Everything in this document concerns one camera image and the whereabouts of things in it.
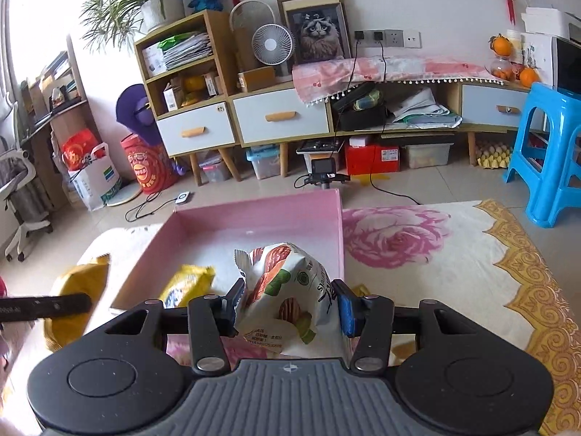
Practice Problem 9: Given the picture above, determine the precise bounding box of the white box with round print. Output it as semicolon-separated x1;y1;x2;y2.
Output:
142;47;167;76

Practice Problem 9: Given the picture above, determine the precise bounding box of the framed cat picture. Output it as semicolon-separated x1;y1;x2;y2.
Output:
276;0;353;67

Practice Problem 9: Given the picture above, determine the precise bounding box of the white office chair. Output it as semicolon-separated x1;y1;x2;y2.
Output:
0;99;53;263

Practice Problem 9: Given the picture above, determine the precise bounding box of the low wooden drawer cabinet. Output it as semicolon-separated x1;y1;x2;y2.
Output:
231;75;539;179

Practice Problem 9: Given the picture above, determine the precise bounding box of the white paper bag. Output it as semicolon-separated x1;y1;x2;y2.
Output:
67;142;124;212

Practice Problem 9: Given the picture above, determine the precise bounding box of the blue plastic stool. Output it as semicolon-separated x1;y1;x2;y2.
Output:
502;82;581;230

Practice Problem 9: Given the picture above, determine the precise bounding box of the black flat device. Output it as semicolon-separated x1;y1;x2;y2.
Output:
296;138;344;156

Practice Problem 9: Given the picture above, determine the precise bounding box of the yellow egg tray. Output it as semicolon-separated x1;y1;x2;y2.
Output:
474;138;515;170

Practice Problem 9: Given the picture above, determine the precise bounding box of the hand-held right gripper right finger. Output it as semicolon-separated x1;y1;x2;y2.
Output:
331;279;484;372

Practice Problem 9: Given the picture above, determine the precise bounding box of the pink cardboard box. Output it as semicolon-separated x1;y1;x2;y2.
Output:
109;189;346;315

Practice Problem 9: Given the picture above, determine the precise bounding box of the folded white cloth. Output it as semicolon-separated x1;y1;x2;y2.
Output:
390;86;464;129

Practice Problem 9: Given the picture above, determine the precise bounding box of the clear box with blue lid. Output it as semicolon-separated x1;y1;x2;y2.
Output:
246;145;283;181

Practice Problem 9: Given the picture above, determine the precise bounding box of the red gift bag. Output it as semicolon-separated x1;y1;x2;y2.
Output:
61;129;103;172

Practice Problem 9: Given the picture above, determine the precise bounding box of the clear plastic storage box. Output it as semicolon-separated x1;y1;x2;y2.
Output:
401;142;455;170

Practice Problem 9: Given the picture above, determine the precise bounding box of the black action camera on tripod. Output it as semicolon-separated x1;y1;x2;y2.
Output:
303;157;351;190

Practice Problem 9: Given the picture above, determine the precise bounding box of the white microwave oven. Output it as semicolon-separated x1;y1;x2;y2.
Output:
521;31;581;97

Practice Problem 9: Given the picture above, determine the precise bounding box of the large white round fan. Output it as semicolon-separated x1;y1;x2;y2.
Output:
229;0;279;71

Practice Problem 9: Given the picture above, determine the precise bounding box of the small white carton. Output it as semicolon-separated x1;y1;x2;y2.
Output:
162;83;183;112

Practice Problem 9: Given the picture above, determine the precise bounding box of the black bag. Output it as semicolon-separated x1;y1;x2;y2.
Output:
331;82;392;132

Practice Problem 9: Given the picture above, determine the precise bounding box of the floral printed blanket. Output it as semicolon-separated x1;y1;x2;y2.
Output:
0;197;581;436

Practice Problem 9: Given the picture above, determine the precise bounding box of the brown cardboard box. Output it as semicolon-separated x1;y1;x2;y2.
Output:
237;66;277;93

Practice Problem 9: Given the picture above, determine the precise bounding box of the stack of papers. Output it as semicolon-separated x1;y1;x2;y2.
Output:
157;32;214;72

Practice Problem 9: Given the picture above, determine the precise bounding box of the small yellow snack bag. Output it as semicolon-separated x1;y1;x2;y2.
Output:
159;264;217;310

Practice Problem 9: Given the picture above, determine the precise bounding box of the red box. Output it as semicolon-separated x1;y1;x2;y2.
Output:
344;142;401;176

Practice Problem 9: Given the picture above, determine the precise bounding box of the white nut snack bag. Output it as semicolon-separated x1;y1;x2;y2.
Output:
233;242;337;360

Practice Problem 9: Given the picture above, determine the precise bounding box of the purple hat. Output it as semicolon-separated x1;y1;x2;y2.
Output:
115;84;161;147

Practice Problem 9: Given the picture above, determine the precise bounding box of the yellow bag on shelf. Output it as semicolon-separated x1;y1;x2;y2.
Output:
182;74;206;103

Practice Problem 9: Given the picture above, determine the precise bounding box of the white flat box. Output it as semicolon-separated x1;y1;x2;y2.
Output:
520;6;581;40

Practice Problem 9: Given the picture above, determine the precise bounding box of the pink tasselled cloth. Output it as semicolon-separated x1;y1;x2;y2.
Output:
291;53;505;108

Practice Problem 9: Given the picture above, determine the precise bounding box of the small white desk fan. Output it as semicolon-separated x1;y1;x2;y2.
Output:
251;24;297;78

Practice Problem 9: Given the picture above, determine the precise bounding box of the potted green plant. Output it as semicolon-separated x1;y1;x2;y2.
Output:
81;0;197;52

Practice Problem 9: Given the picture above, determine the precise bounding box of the small clear pink box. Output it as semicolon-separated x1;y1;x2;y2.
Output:
199;152;232;183

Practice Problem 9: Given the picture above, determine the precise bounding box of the large yellow snack bag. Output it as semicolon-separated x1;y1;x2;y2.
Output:
45;254;112;353

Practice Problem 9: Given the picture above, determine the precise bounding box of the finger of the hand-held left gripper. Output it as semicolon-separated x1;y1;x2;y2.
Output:
0;294;94;324

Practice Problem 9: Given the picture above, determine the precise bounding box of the wooden shelf cabinet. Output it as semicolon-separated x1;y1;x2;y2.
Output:
133;9;242;187

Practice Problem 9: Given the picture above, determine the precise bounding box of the white round board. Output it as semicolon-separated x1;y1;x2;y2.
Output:
106;183;144;208

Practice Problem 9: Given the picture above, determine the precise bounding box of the dark wooden desk shelf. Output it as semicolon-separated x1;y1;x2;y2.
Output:
20;35;99;210

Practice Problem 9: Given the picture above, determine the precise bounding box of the red printed sack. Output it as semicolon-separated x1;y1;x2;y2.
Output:
120;132;179;194

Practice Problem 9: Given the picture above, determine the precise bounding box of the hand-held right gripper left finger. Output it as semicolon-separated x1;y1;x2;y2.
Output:
97;277;247;375

